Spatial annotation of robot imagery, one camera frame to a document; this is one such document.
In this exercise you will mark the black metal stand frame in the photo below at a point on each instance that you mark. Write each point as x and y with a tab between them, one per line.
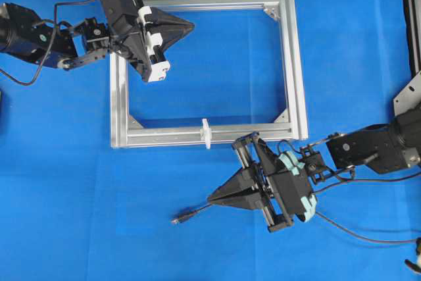
411	17

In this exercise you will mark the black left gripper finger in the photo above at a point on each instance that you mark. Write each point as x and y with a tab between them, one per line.
158	17
171	33

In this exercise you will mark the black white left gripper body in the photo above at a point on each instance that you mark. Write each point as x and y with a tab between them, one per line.
129	38

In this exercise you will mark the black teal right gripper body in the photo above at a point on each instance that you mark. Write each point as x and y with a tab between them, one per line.
282	178

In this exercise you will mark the aluminium extrusion rectangular frame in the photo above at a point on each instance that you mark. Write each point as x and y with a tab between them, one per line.
291	124

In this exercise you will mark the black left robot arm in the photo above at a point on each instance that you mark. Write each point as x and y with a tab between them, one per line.
54	43

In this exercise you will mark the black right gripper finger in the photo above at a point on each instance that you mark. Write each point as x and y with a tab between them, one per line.
243	179
250	201

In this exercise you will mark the white string loop clip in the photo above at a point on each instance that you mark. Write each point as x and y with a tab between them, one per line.
206	133

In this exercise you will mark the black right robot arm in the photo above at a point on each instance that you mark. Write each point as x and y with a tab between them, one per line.
384	148

